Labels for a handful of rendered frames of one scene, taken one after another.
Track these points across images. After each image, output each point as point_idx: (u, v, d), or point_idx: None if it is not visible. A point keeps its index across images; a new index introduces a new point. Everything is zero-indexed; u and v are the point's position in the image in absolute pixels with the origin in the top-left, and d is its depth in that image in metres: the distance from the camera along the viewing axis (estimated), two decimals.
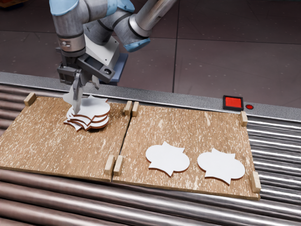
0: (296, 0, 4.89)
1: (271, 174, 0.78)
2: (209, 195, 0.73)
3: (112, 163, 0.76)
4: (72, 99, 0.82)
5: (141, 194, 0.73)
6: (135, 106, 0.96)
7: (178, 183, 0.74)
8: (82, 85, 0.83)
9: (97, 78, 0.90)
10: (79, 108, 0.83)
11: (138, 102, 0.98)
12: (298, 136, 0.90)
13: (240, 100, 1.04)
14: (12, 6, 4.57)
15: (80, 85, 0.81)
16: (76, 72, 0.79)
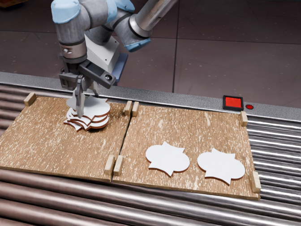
0: (296, 0, 4.89)
1: (271, 174, 0.78)
2: (209, 195, 0.73)
3: (112, 163, 0.76)
4: (75, 105, 0.85)
5: (141, 194, 0.73)
6: (135, 106, 0.96)
7: (178, 183, 0.74)
8: (83, 90, 0.85)
9: (98, 86, 0.92)
10: (83, 112, 0.86)
11: (138, 102, 0.98)
12: (298, 136, 0.90)
13: (240, 100, 1.04)
14: (12, 6, 4.57)
15: (82, 91, 0.82)
16: (77, 78, 0.81)
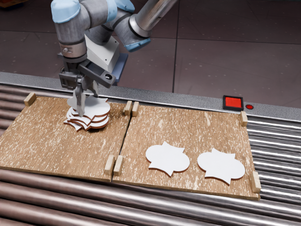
0: (296, 0, 4.89)
1: (271, 174, 0.78)
2: (209, 195, 0.73)
3: (112, 163, 0.76)
4: (76, 104, 0.85)
5: (141, 194, 0.73)
6: (135, 106, 0.96)
7: (178, 183, 0.74)
8: (83, 90, 0.85)
9: (97, 86, 0.92)
10: (84, 111, 0.86)
11: (138, 102, 0.98)
12: (298, 136, 0.90)
13: (240, 100, 1.04)
14: (12, 6, 4.57)
15: (82, 91, 0.83)
16: (77, 78, 0.81)
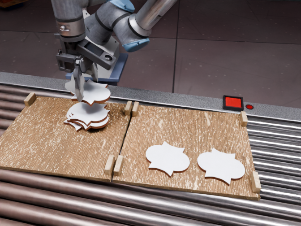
0: (296, 0, 4.89)
1: (271, 174, 0.78)
2: (209, 195, 0.73)
3: (112, 163, 0.76)
4: (74, 88, 0.81)
5: (141, 194, 0.73)
6: (135, 106, 0.96)
7: (178, 183, 0.74)
8: (82, 73, 0.80)
9: (96, 70, 0.87)
10: (83, 95, 0.82)
11: (138, 102, 0.98)
12: (298, 136, 0.90)
13: (240, 100, 1.04)
14: (12, 6, 4.57)
15: (80, 73, 0.78)
16: (75, 59, 0.77)
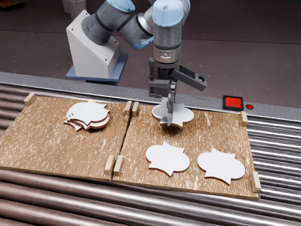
0: (296, 0, 4.89)
1: (271, 174, 0.78)
2: (209, 195, 0.73)
3: (112, 163, 0.76)
4: (165, 112, 0.80)
5: (141, 194, 0.73)
6: (135, 106, 0.96)
7: (178, 183, 0.74)
8: None
9: None
10: (172, 119, 0.81)
11: (138, 102, 0.98)
12: (298, 136, 0.90)
13: (240, 100, 1.04)
14: (12, 6, 4.57)
15: (174, 97, 0.78)
16: (169, 84, 0.76)
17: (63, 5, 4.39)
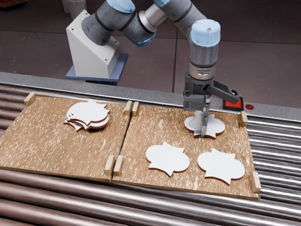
0: (296, 0, 4.89)
1: (271, 174, 0.78)
2: (209, 195, 0.73)
3: (112, 163, 0.76)
4: (199, 125, 0.84)
5: (141, 194, 0.73)
6: (135, 106, 0.96)
7: (178, 183, 0.74)
8: None
9: None
10: (206, 131, 0.85)
11: (138, 102, 0.98)
12: (298, 136, 0.90)
13: (240, 100, 1.04)
14: (12, 6, 4.57)
15: (208, 111, 0.82)
16: (204, 98, 0.80)
17: (63, 5, 4.39)
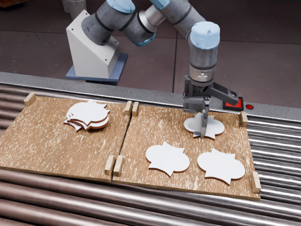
0: (296, 0, 4.89)
1: (271, 174, 0.78)
2: (209, 195, 0.73)
3: (112, 163, 0.76)
4: (199, 126, 0.84)
5: (141, 194, 0.73)
6: (135, 106, 0.96)
7: (178, 183, 0.74)
8: None
9: None
10: (205, 132, 0.86)
11: (138, 102, 0.98)
12: (298, 136, 0.90)
13: (240, 100, 1.04)
14: (12, 6, 4.57)
15: (207, 112, 0.82)
16: (204, 100, 0.80)
17: (63, 5, 4.39)
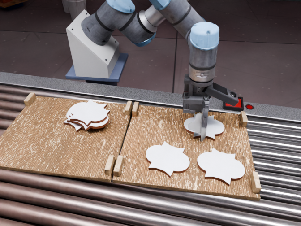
0: (296, 0, 4.89)
1: (271, 174, 0.78)
2: (209, 195, 0.73)
3: (112, 163, 0.76)
4: (199, 127, 0.83)
5: (141, 194, 0.73)
6: (135, 106, 0.96)
7: (178, 183, 0.74)
8: None
9: None
10: (205, 134, 0.84)
11: (138, 102, 0.98)
12: (298, 136, 0.90)
13: (240, 100, 1.04)
14: (12, 6, 4.57)
15: (207, 112, 0.82)
16: (204, 100, 0.80)
17: (63, 5, 4.39)
